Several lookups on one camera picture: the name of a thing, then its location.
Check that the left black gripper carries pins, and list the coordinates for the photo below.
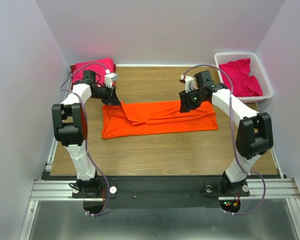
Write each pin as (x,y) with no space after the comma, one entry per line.
(112,99)

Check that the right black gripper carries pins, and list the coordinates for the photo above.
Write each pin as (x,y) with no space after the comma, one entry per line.
(185,104)

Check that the orange t shirt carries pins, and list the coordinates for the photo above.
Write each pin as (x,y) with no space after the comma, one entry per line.
(154,118)

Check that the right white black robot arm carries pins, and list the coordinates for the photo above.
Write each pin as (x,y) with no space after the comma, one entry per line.
(251,131)

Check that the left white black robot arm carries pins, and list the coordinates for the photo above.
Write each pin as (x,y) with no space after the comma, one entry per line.
(70,127)

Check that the folded pink t shirt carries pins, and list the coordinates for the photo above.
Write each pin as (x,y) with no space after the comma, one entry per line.
(99,78)

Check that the folded dark red t shirt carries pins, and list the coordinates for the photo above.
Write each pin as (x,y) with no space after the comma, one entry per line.
(97,68)

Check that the crumpled pink t shirt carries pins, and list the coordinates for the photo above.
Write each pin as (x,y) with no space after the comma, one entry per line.
(244,85)

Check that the pink plastic basket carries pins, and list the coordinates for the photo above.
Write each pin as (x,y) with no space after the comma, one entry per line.
(256,69)

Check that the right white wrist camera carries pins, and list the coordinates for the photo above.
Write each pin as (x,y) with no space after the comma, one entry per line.
(189,83)

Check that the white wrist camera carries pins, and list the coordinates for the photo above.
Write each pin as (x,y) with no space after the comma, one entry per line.
(110,78)
(189,83)

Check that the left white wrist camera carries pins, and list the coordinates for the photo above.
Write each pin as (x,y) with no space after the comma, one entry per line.
(110,78)

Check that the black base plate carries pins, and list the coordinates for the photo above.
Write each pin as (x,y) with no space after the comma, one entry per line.
(143,192)

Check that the aluminium frame rail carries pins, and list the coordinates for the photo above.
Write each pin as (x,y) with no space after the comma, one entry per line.
(202,153)

